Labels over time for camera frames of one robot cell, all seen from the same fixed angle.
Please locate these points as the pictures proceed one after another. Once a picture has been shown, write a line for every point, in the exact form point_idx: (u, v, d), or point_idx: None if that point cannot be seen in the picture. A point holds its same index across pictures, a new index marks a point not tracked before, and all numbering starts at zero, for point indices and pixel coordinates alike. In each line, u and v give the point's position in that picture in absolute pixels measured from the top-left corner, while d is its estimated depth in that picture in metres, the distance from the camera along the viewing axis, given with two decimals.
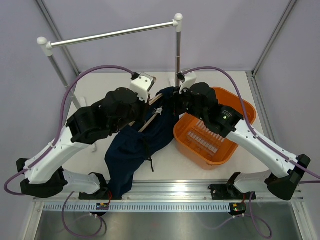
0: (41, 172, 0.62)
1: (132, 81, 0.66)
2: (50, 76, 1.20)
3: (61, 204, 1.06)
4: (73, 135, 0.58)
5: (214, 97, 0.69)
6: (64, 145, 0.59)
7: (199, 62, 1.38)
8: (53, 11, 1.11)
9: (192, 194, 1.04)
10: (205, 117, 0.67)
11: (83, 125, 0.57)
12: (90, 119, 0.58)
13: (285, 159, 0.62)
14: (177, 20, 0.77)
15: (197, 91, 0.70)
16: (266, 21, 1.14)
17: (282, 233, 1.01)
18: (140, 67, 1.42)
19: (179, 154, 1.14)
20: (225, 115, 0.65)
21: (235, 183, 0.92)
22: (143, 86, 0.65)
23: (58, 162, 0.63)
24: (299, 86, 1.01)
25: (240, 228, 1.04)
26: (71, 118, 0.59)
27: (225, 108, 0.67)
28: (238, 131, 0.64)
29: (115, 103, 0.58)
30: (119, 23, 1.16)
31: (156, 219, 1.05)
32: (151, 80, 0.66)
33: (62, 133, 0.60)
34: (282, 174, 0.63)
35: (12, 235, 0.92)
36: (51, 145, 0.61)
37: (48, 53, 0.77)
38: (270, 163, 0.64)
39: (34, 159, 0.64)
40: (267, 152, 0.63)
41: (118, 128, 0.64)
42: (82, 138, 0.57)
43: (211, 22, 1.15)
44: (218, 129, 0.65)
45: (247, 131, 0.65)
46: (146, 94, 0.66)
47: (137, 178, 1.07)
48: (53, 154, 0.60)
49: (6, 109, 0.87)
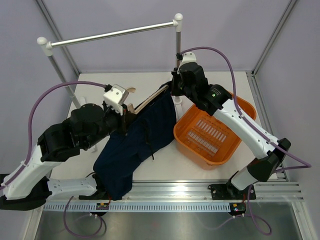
0: (16, 189, 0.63)
1: (103, 95, 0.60)
2: (51, 77, 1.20)
3: (63, 204, 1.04)
4: (43, 154, 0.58)
5: (203, 75, 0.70)
6: (35, 164, 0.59)
7: (199, 62, 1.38)
8: (53, 11, 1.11)
9: (192, 194, 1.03)
10: (194, 95, 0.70)
11: (51, 144, 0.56)
12: (58, 139, 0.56)
13: (266, 140, 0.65)
14: (177, 20, 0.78)
15: (186, 68, 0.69)
16: (266, 20, 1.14)
17: (281, 232, 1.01)
18: (140, 67, 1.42)
19: (179, 153, 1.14)
20: (214, 93, 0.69)
21: (232, 180, 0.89)
22: (115, 99, 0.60)
23: (32, 180, 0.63)
24: (299, 85, 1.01)
25: (240, 228, 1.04)
26: (41, 136, 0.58)
27: (214, 87, 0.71)
28: (224, 109, 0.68)
29: (79, 123, 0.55)
30: (119, 23, 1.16)
31: (156, 219, 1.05)
32: (122, 92, 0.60)
33: (34, 151, 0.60)
34: (262, 155, 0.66)
35: (12, 235, 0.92)
36: (23, 164, 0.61)
37: (48, 53, 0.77)
38: (251, 143, 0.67)
39: (10, 176, 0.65)
40: (250, 132, 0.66)
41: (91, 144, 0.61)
42: (51, 157, 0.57)
43: (211, 22, 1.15)
44: (206, 105, 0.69)
45: (233, 110, 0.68)
46: (119, 107, 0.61)
47: (136, 178, 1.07)
48: (25, 172, 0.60)
49: (6, 109, 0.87)
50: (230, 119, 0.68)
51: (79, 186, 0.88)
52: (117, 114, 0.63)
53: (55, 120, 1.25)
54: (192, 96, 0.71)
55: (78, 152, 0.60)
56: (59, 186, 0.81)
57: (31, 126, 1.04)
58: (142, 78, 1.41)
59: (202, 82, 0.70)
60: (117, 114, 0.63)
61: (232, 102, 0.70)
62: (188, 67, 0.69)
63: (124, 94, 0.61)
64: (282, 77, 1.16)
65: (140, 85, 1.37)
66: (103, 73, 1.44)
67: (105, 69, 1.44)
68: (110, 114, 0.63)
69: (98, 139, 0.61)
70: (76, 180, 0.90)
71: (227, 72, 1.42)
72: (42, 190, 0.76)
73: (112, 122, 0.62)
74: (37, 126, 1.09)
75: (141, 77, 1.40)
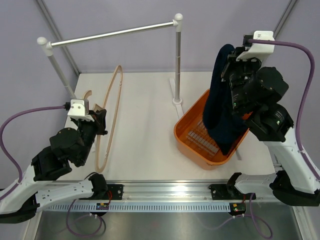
0: (9, 204, 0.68)
1: (68, 115, 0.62)
2: (51, 77, 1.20)
3: (68, 204, 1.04)
4: (35, 174, 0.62)
5: (274, 100, 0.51)
6: (27, 183, 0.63)
7: (200, 62, 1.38)
8: (53, 12, 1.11)
9: (192, 194, 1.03)
10: (256, 119, 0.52)
11: (43, 166, 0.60)
12: (51, 159, 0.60)
13: (315, 177, 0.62)
14: (177, 20, 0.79)
15: (270, 83, 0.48)
16: (266, 22, 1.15)
17: (282, 234, 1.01)
18: (140, 68, 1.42)
19: (179, 154, 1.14)
20: (278, 120, 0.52)
21: (235, 184, 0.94)
22: (80, 112, 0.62)
23: (25, 196, 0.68)
24: None
25: (241, 229, 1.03)
26: (34, 158, 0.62)
27: (277, 109, 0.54)
28: (286, 142, 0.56)
29: (56, 149, 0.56)
30: (119, 23, 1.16)
31: (156, 219, 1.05)
32: (83, 103, 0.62)
33: (26, 171, 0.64)
34: (304, 190, 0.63)
35: (12, 235, 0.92)
36: (16, 182, 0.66)
37: (48, 53, 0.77)
38: (300, 178, 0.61)
39: (4, 192, 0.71)
40: (304, 168, 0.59)
41: (83, 160, 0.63)
42: (43, 177, 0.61)
43: (211, 23, 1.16)
44: (265, 132, 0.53)
45: (293, 143, 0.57)
46: (88, 116, 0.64)
47: (137, 178, 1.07)
48: (19, 190, 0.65)
49: (7, 109, 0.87)
50: (288, 152, 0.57)
51: (73, 192, 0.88)
52: (90, 122, 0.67)
53: (55, 120, 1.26)
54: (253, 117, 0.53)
55: (71, 170, 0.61)
56: (48, 196, 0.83)
57: (32, 127, 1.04)
58: (142, 78, 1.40)
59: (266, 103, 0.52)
60: (91, 122, 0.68)
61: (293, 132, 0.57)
62: (270, 80, 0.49)
63: (86, 104, 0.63)
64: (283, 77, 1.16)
65: (139, 85, 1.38)
66: (103, 73, 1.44)
67: (105, 69, 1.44)
68: (83, 125, 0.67)
69: (88, 151, 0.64)
70: (70, 186, 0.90)
71: None
72: (30, 203, 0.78)
73: (89, 131, 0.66)
74: (37, 126, 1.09)
75: (141, 78, 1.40)
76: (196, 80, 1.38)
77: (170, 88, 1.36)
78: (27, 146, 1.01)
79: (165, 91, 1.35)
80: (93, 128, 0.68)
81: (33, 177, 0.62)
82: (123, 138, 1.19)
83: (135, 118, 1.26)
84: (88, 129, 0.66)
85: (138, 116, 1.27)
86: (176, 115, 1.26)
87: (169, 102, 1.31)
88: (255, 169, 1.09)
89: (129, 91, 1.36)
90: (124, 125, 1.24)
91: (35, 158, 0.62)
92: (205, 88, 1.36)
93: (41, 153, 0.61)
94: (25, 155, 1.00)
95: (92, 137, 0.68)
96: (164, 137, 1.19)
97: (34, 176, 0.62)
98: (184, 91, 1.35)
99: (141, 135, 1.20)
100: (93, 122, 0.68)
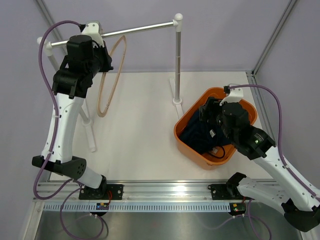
0: (64, 145, 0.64)
1: (84, 31, 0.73)
2: (50, 76, 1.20)
3: (59, 204, 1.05)
4: (67, 94, 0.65)
5: (243, 122, 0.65)
6: (67, 107, 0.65)
7: (200, 62, 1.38)
8: (53, 12, 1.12)
9: (192, 194, 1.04)
10: (236, 138, 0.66)
11: (69, 80, 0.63)
12: (68, 75, 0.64)
13: (311, 194, 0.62)
14: (177, 20, 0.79)
15: (230, 110, 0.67)
16: (266, 22, 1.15)
17: (281, 234, 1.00)
18: (140, 68, 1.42)
19: (179, 153, 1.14)
20: (257, 139, 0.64)
21: (238, 187, 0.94)
22: (93, 29, 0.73)
23: (71, 130, 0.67)
24: (303, 85, 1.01)
25: (242, 229, 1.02)
26: (54, 84, 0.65)
27: (256, 131, 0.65)
28: (268, 157, 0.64)
29: (79, 47, 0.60)
30: (119, 23, 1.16)
31: (157, 220, 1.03)
32: (97, 23, 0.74)
33: (58, 100, 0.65)
34: (304, 208, 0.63)
35: (12, 235, 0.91)
36: (57, 115, 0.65)
37: (48, 53, 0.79)
38: (293, 194, 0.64)
39: (48, 143, 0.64)
40: (293, 183, 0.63)
41: (93, 73, 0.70)
42: (77, 91, 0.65)
43: (212, 22, 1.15)
44: (247, 151, 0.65)
45: (277, 159, 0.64)
46: (99, 37, 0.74)
47: (137, 178, 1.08)
48: (64, 120, 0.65)
49: (7, 108, 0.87)
50: (273, 168, 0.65)
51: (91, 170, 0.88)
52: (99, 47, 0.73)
53: None
54: (233, 139, 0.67)
55: (90, 79, 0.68)
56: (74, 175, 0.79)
57: (32, 126, 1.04)
58: (143, 78, 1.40)
59: (243, 126, 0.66)
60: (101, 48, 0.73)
61: (276, 151, 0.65)
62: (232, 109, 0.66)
63: (99, 25, 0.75)
64: (283, 77, 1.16)
65: (139, 85, 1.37)
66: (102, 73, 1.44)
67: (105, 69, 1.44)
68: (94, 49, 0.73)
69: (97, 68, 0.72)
70: None
71: (227, 72, 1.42)
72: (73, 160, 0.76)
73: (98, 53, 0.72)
74: (37, 125, 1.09)
75: (141, 78, 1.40)
76: (196, 81, 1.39)
77: (170, 88, 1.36)
78: (27, 146, 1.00)
79: (165, 91, 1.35)
80: (102, 53, 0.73)
81: (68, 98, 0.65)
82: (122, 138, 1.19)
83: (135, 118, 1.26)
84: (98, 50, 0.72)
85: (138, 116, 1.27)
86: (176, 115, 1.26)
87: (169, 102, 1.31)
88: (255, 169, 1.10)
89: (129, 90, 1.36)
90: (125, 124, 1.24)
91: (55, 85, 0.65)
92: (205, 88, 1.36)
93: (56, 76, 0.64)
94: (25, 155, 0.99)
95: (101, 61, 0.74)
96: (164, 137, 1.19)
97: (68, 97, 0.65)
98: (184, 91, 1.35)
99: (142, 135, 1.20)
100: (103, 48, 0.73)
